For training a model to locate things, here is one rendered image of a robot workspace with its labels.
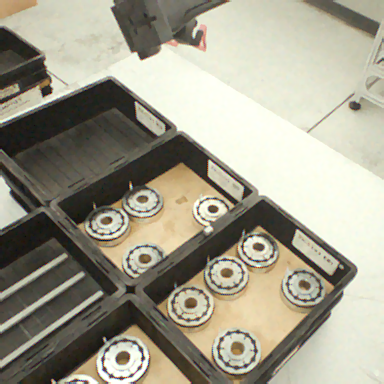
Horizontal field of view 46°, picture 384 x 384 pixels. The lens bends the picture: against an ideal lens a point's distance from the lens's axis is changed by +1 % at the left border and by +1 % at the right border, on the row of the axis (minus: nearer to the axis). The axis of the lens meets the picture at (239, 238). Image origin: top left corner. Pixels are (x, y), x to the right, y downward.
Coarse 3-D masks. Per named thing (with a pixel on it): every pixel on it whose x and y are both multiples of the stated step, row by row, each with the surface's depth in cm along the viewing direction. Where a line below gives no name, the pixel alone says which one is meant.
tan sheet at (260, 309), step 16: (288, 256) 110; (272, 272) 107; (256, 288) 104; (272, 288) 105; (304, 288) 106; (160, 304) 99; (224, 304) 101; (240, 304) 101; (256, 304) 102; (272, 304) 102; (224, 320) 99; (240, 320) 99; (256, 320) 99; (272, 320) 100; (288, 320) 100; (192, 336) 96; (208, 336) 96; (256, 336) 97; (272, 336) 98; (208, 352) 94; (240, 352) 95
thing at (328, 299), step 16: (224, 224) 102; (208, 240) 99; (320, 240) 102; (176, 256) 95; (336, 256) 100; (160, 272) 94; (352, 272) 97; (144, 288) 91; (336, 288) 96; (144, 304) 88; (320, 304) 92; (160, 320) 86; (304, 320) 90; (176, 336) 85; (288, 336) 87; (192, 352) 83; (272, 352) 85; (208, 368) 82; (256, 368) 83
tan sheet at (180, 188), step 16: (160, 176) 122; (176, 176) 122; (192, 176) 123; (160, 192) 118; (176, 192) 119; (192, 192) 119; (208, 192) 120; (176, 208) 116; (192, 208) 116; (80, 224) 110; (144, 224) 112; (160, 224) 112; (176, 224) 113; (192, 224) 113; (128, 240) 108; (144, 240) 109; (160, 240) 109; (176, 240) 110; (112, 256) 105
